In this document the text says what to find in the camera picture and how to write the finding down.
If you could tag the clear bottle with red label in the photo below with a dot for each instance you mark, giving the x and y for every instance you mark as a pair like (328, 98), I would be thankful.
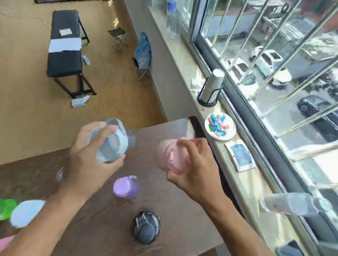
(293, 204)

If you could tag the folding chair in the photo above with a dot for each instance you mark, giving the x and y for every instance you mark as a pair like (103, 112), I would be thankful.
(141, 71)

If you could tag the metal window bars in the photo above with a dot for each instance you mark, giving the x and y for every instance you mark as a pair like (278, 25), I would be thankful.
(287, 66)

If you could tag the black padded bench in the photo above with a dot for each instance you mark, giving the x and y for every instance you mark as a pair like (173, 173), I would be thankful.
(64, 56)

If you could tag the crumpled white paper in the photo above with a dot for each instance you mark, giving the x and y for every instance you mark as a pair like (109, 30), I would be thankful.
(196, 85)

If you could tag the blue face mask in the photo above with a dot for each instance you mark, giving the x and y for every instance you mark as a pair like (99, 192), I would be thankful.
(86, 60)

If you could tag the green bottle lid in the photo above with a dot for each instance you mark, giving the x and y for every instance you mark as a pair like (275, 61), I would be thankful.
(6, 209)

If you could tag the small white paper sheet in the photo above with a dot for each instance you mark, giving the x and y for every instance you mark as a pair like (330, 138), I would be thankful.
(65, 32)

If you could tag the large white paper sheet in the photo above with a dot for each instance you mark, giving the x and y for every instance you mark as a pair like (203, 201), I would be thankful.
(65, 44)

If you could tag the pale blue bottle lid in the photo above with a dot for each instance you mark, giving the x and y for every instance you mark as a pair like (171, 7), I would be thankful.
(25, 213)

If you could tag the pink water bottle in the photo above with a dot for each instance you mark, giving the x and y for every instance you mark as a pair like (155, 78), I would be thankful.
(171, 154)

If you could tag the stack of white paper cups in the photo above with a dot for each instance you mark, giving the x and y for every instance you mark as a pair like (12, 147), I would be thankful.
(213, 83)

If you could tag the person's right thumb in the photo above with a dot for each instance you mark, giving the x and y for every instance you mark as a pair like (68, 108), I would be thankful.
(175, 177)

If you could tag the person's right hand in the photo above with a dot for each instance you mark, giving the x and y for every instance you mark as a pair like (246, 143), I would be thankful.
(196, 174)

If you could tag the white plate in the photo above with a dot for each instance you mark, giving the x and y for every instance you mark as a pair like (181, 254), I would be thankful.
(229, 131)

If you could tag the white car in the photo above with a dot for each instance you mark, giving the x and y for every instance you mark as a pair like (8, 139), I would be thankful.
(272, 64)
(241, 70)

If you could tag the black car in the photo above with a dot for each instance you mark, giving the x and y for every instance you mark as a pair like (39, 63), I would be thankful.
(319, 116)

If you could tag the person's left thumb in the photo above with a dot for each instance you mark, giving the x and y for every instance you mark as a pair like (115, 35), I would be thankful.
(117, 163)

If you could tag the person's right forearm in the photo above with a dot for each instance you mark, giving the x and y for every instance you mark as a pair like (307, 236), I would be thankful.
(235, 229)

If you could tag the blue and white box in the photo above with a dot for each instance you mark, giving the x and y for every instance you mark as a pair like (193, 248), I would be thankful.
(240, 155)

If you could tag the blue tissue pack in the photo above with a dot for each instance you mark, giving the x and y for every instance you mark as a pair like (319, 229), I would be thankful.
(79, 101)

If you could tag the pile of colourful paper pieces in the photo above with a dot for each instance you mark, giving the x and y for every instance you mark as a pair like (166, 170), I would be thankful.
(217, 126)

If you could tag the person's left hand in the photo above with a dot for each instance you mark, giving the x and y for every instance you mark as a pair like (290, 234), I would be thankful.
(84, 163)

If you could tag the pink bottle lid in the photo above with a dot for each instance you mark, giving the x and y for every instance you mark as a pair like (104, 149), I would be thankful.
(5, 241)

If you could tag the small folding stool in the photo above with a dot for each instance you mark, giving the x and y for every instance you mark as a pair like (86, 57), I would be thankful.
(118, 37)

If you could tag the dark navy water bottle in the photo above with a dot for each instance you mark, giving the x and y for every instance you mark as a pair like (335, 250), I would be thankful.
(145, 227)

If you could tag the clear plastic water bottle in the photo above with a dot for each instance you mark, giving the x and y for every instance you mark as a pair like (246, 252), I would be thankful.
(173, 19)

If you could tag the light blue water bottle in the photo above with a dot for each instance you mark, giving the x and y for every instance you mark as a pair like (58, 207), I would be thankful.
(116, 142)

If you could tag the purple water bottle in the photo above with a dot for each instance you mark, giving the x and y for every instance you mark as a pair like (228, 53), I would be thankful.
(126, 186)

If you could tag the small clear cup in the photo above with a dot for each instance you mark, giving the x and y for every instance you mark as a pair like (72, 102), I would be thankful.
(60, 174)

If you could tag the person's left forearm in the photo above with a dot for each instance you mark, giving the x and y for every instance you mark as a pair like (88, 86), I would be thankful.
(45, 221)

